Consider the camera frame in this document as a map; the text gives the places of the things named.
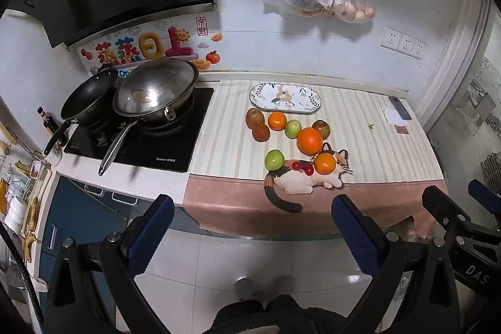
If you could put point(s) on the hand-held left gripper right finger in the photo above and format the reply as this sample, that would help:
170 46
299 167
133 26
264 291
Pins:
354 236

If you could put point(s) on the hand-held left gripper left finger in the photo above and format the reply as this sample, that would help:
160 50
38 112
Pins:
150 236

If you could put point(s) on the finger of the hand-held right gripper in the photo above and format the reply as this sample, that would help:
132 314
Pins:
440 203
482 188

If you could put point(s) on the small orange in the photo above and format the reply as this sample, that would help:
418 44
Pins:
325 163
277 120

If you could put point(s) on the large orange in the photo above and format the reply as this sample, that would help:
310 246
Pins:
309 140

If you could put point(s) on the green apple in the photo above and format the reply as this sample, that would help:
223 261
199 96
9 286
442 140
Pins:
274 160
292 128

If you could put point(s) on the red-green apple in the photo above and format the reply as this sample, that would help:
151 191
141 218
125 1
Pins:
321 128

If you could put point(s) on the dark red apple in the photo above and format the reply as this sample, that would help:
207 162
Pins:
260 133

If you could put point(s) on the oval floral plate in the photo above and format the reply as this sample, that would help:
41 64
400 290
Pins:
266 96

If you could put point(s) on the blue kitchen cabinet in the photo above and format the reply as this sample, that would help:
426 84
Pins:
74 212

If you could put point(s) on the small brown card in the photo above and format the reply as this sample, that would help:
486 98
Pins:
402 129

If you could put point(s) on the glass door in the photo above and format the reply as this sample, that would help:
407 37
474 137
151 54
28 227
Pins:
477 103

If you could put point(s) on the person's right shoe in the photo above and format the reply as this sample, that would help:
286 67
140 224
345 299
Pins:
283 285

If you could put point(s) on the person's shoe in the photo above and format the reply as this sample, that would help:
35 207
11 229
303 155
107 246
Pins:
244 289
283 285

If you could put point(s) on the white paper sheet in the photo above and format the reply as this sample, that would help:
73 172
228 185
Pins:
389 117

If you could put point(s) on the blue phone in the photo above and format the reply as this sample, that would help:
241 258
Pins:
402 109

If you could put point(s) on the person's left shoe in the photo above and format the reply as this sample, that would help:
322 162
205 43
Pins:
244 289

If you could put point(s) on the person's dark trousers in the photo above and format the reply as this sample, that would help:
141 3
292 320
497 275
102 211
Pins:
274 318

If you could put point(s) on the yellow banana decoration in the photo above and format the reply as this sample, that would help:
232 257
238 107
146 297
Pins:
29 224

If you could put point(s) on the striped table mat with cat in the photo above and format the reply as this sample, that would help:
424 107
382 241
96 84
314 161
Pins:
227 130

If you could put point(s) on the black frying pan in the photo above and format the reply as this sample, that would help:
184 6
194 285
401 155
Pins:
88 101

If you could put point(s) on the dark sauce bottle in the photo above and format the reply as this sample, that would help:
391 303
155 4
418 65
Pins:
49 122

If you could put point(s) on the steel wok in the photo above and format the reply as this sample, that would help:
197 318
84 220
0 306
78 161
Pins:
156 83

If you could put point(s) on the white ribbed door frame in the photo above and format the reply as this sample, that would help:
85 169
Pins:
458 44

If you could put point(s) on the white wall socket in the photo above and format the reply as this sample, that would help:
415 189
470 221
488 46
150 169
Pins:
390 38
405 43
418 48

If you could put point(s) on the persimmon wall sticker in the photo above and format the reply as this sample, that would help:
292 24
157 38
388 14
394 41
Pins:
212 57

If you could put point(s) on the colourful wall sticker set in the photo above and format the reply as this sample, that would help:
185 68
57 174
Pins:
152 44

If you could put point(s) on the red seal wall sticker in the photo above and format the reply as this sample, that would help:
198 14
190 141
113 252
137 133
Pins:
201 25

